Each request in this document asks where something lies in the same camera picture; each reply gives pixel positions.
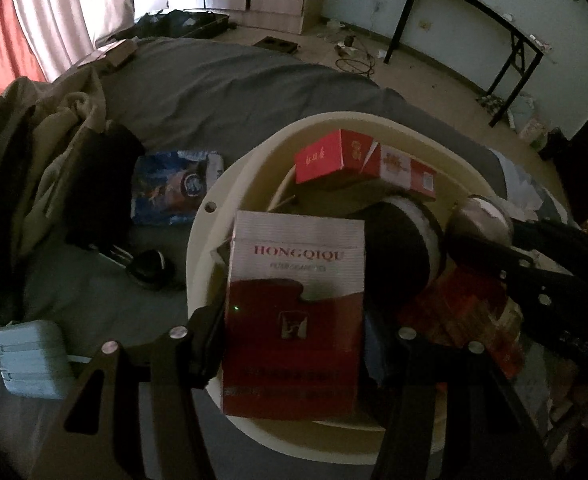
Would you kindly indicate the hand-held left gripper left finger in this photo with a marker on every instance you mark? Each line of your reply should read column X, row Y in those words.
column 206, row 345

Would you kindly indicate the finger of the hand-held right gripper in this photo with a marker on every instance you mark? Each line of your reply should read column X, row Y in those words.
column 564, row 250
column 559, row 315

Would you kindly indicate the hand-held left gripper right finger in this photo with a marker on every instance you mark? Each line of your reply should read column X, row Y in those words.
column 376, row 355

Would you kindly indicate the red and white cigarette box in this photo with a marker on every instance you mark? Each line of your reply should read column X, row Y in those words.
column 294, row 320

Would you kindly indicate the round metal tin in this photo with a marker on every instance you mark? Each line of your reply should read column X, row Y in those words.
column 479, row 220

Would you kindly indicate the cream plastic basin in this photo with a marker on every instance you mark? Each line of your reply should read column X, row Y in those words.
column 209, row 240

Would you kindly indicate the dark round cookie plush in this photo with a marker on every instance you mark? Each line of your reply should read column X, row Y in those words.
column 399, row 250

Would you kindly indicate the plain red cigarette box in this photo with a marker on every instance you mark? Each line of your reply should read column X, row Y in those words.
column 319, row 160

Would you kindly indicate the blue checkered fleece blanket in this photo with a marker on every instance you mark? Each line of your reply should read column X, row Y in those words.
column 529, row 185

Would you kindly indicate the black key fob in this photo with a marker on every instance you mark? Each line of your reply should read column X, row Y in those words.
column 149, row 267

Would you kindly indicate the black waste bin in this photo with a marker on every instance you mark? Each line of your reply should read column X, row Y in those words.
column 555, row 144

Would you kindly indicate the pile of plastic bags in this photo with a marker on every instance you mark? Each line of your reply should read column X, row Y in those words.
column 531, row 127

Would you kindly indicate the blue snack packet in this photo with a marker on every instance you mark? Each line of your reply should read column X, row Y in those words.
column 174, row 185

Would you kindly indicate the pale blue charger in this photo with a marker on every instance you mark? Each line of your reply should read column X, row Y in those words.
column 31, row 360

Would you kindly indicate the black pouch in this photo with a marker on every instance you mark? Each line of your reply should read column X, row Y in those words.
column 104, row 185

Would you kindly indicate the beige fleece cloth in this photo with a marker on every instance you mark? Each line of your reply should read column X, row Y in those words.
column 59, row 125

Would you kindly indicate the small cardboard box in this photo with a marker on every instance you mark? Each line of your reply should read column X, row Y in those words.
column 116, row 52

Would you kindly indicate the black foam tray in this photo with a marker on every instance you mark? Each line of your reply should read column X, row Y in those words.
column 276, row 45

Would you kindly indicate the open black suitcase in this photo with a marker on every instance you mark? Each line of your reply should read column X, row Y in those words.
column 184, row 22

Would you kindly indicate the red curtain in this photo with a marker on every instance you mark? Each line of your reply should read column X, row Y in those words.
column 9, row 50

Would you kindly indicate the pink curtain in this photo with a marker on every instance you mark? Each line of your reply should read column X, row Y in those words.
column 74, row 10

